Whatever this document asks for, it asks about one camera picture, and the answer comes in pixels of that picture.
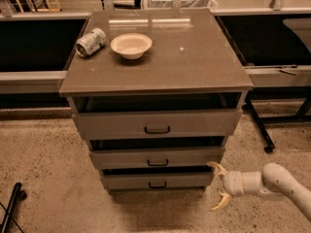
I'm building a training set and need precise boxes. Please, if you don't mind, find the grey drawer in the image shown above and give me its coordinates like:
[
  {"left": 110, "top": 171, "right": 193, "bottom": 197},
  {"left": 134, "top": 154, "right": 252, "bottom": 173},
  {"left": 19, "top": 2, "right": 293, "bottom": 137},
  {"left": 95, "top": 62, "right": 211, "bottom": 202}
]
[
  {"left": 73, "top": 110, "right": 241, "bottom": 140},
  {"left": 101, "top": 172, "right": 212, "bottom": 190},
  {"left": 89, "top": 147, "right": 225, "bottom": 170}
]

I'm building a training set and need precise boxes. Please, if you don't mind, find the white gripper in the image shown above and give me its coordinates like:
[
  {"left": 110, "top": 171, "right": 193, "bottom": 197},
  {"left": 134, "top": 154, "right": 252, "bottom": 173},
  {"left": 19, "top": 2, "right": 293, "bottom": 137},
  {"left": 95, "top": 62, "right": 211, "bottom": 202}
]
[{"left": 207, "top": 161, "right": 244, "bottom": 211}]

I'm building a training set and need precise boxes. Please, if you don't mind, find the grey middle drawer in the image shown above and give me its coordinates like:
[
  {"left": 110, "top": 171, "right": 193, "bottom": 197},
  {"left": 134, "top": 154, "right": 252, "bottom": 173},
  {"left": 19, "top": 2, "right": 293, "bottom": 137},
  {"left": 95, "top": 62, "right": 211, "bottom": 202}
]
[{"left": 89, "top": 147, "right": 225, "bottom": 170}]

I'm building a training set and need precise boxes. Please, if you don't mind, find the white wire basket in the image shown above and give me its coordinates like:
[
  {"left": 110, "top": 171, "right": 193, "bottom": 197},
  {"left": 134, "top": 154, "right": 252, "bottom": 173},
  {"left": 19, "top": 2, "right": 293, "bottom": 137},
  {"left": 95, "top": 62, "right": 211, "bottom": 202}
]
[{"left": 141, "top": 0, "right": 218, "bottom": 10}]

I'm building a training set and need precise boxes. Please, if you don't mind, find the black stand leg left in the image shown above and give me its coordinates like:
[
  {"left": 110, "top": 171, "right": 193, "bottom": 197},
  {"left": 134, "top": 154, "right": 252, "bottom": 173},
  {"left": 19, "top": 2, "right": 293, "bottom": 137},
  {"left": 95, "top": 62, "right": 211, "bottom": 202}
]
[{"left": 0, "top": 183, "right": 27, "bottom": 233}]

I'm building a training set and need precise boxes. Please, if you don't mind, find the crushed green white can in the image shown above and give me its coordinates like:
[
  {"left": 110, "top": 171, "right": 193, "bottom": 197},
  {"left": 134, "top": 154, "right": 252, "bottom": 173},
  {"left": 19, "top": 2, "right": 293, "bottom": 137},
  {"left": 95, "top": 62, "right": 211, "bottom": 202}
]
[{"left": 75, "top": 28, "right": 107, "bottom": 57}]

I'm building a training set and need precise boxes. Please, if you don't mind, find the grey bottom drawer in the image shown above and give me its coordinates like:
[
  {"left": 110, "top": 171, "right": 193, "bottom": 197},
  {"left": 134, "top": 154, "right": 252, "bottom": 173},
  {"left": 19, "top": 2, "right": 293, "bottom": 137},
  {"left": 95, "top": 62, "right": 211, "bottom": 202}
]
[{"left": 101, "top": 172, "right": 212, "bottom": 190}]

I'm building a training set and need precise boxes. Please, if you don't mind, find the grey drawer cabinet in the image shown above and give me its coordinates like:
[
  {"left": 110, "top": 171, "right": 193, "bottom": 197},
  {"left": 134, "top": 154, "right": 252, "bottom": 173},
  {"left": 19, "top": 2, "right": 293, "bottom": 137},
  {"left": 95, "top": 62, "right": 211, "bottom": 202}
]
[{"left": 60, "top": 9, "right": 253, "bottom": 179}]

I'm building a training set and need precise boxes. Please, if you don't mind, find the black table leg frame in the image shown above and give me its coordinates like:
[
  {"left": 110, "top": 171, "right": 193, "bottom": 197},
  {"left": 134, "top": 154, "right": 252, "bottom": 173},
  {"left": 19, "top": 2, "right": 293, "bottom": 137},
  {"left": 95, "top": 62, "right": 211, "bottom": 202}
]
[{"left": 244, "top": 93, "right": 311, "bottom": 153}]

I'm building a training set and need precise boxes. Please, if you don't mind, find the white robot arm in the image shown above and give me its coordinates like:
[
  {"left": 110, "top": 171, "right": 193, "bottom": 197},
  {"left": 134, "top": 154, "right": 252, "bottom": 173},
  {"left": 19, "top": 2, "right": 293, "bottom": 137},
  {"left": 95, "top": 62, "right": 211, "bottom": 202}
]
[{"left": 207, "top": 161, "right": 311, "bottom": 221}]

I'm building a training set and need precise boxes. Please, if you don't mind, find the grey top drawer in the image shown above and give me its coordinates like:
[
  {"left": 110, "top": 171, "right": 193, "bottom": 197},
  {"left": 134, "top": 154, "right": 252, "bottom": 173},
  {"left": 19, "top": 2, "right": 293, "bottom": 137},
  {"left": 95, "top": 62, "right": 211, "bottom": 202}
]
[{"left": 73, "top": 110, "right": 241, "bottom": 140}]

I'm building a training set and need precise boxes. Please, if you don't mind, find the white paper bowl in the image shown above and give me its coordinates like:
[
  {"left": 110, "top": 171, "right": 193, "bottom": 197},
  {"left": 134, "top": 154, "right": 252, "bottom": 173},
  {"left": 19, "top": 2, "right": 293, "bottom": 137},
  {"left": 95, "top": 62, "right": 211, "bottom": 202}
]
[{"left": 110, "top": 33, "right": 153, "bottom": 60}]

